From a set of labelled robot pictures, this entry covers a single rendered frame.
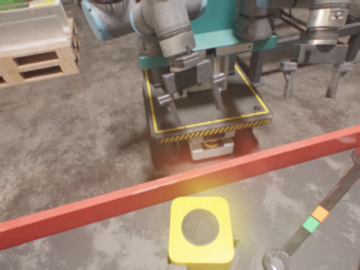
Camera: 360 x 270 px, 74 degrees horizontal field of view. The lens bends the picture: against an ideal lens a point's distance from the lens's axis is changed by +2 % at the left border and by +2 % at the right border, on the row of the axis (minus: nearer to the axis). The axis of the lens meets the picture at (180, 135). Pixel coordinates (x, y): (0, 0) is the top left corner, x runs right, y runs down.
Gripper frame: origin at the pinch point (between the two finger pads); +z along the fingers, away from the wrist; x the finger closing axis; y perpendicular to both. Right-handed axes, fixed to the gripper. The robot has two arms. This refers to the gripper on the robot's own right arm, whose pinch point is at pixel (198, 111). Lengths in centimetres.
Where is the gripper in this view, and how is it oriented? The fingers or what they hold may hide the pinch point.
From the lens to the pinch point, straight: 71.0
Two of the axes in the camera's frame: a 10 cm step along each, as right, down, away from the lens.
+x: -9.2, 3.7, -1.1
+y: -2.4, -3.2, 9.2
